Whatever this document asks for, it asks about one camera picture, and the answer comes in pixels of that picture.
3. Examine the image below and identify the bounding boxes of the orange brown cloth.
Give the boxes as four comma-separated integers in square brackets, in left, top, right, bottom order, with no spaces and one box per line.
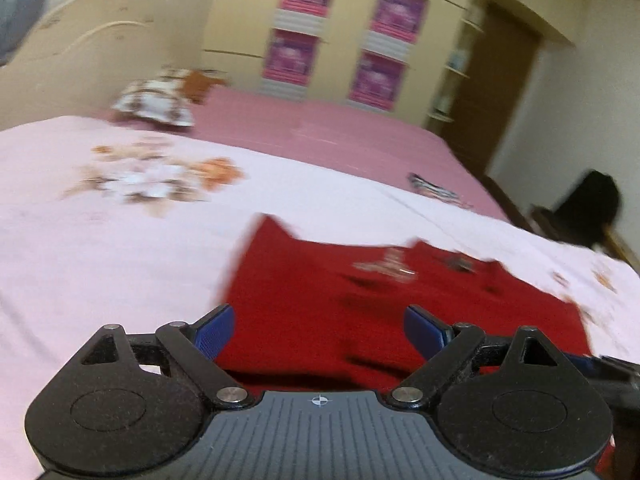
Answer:
[182,70,226,104]

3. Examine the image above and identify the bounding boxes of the cream wardrobe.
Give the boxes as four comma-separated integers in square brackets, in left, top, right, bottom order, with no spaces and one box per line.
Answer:
[200,0,483,126]

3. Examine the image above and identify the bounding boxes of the dark wooden furniture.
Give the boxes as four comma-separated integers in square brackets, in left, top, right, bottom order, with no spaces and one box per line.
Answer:
[530,204,640,267]

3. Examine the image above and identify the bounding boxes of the cream corner shelf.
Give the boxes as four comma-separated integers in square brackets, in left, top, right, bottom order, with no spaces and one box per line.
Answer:
[427,10,486,123]

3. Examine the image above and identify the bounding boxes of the brown wooden door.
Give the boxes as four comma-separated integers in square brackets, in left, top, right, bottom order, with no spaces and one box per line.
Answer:
[440,2,543,176]

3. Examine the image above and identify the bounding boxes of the black bag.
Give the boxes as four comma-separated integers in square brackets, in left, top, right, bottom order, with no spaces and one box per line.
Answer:
[552,170,621,249]

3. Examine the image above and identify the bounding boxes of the striped folded cloth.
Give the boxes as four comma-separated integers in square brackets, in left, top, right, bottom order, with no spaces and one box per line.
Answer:
[407,172,473,208]

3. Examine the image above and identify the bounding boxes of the cream bed headboard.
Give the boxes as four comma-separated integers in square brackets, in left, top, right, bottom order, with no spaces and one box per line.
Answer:
[0,0,207,131]

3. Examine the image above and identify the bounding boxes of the floral checked pillow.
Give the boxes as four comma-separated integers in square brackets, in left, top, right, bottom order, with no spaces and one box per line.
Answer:
[111,67,196,128]

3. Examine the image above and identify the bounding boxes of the grey curtain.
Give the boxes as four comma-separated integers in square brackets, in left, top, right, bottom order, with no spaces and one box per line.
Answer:
[0,0,55,67]

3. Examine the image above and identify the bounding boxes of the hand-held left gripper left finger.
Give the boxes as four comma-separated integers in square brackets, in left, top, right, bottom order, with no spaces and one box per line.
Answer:
[75,304,256,408]

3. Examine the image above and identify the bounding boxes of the red garment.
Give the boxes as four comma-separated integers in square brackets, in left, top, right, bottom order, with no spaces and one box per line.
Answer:
[215,214,616,480]

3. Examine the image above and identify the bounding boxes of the pink bed sheet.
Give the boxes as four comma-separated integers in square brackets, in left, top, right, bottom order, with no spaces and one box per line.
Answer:
[107,87,511,223]

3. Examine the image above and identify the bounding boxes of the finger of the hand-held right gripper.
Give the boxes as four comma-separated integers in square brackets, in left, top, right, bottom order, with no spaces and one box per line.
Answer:
[567,352,640,411]

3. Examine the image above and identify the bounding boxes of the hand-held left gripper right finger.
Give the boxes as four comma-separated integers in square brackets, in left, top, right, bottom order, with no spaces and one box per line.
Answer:
[390,304,576,408]

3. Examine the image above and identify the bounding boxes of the floral light pink blanket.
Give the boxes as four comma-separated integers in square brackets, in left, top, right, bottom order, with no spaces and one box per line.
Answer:
[0,115,640,480]

